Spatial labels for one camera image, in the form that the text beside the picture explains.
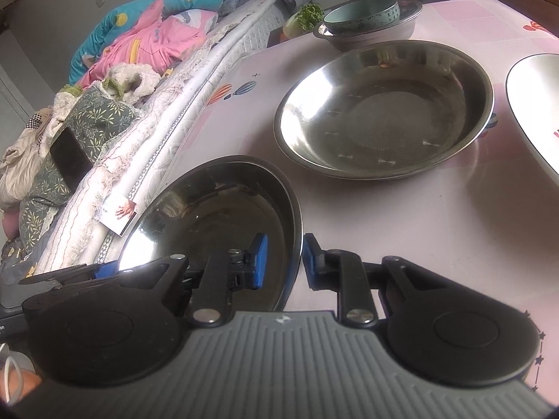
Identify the leafy green vegetable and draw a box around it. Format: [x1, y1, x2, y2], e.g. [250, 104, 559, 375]
[283, 3, 325, 39]

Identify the green ceramic bowl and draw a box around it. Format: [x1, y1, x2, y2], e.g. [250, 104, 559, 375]
[323, 0, 401, 36]

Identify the deep steel bowl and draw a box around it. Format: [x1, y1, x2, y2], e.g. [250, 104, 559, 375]
[312, 0, 423, 52]

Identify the white bed mattress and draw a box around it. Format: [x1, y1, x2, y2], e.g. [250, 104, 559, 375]
[26, 0, 298, 280]

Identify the medium shallow steel bowl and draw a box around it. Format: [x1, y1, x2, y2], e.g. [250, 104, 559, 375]
[119, 155, 304, 313]

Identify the white printed plate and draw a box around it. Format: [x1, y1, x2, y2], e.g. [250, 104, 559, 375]
[506, 53, 559, 175]

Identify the large steel bowl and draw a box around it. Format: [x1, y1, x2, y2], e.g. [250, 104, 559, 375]
[274, 39, 495, 181]

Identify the pink printed table cover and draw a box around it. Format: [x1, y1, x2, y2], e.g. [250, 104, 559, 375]
[118, 0, 559, 402]

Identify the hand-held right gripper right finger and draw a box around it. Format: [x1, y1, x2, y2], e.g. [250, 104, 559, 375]
[303, 233, 437, 328]

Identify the beige cloth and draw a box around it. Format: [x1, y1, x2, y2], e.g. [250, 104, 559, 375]
[0, 107, 59, 210]

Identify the white fluffy cloth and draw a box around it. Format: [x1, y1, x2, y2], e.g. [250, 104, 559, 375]
[52, 62, 162, 110]

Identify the small photo card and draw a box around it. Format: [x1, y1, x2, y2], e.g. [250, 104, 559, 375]
[101, 194, 140, 235]

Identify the green leaf-patterned pillow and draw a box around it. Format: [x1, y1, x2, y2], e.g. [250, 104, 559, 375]
[20, 85, 140, 254]

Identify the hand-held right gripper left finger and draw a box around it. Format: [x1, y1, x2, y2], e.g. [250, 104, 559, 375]
[118, 233, 268, 328]

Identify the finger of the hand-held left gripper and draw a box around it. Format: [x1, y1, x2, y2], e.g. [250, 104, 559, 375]
[18, 262, 122, 291]

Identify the dark flat box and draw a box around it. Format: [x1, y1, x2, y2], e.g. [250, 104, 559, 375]
[266, 26, 289, 49]

